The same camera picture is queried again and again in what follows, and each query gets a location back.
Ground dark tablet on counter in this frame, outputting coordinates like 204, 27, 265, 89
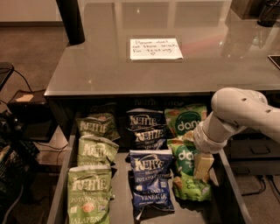
268, 55, 280, 70

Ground front green jalapeno chip bag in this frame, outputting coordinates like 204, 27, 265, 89
67, 164, 112, 224

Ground black cylindrical post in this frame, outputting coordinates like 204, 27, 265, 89
56, 0, 85, 45

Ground green dang rice chips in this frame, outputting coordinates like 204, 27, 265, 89
167, 138, 212, 201
164, 104, 207, 137

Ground back green Kettle chip bag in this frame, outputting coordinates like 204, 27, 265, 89
76, 113, 120, 141

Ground black mesh pen cup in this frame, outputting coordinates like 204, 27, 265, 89
257, 0, 280, 27

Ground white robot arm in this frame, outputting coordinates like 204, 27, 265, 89
193, 87, 280, 180

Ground front blue Kettle chip bag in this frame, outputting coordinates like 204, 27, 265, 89
129, 150, 174, 221

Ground back dark blue Kettle bag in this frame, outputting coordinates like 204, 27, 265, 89
126, 108, 163, 131

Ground black equipment at left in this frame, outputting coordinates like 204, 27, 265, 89
0, 110, 39, 224

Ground dark lower cabinet drawers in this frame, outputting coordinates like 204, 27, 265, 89
221, 93, 280, 176

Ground dark box with tape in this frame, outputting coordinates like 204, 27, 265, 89
8, 89, 58, 143

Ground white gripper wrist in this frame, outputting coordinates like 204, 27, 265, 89
182, 122, 228, 183

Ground middle green Kettle chip bag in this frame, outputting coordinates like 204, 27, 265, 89
77, 135, 119, 166

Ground white handwritten paper note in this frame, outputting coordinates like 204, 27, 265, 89
129, 38, 183, 60

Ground black cable on floor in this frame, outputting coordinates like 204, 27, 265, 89
0, 67, 33, 93

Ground open grey top drawer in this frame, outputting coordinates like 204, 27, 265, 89
46, 101, 254, 224

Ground middle dark blue Kettle bag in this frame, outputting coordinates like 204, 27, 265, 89
134, 128, 165, 150

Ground dark blue kettle bag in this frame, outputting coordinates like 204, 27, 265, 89
126, 108, 163, 131
134, 128, 165, 150

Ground green kettle chip bag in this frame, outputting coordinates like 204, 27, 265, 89
76, 113, 120, 141
77, 135, 119, 166

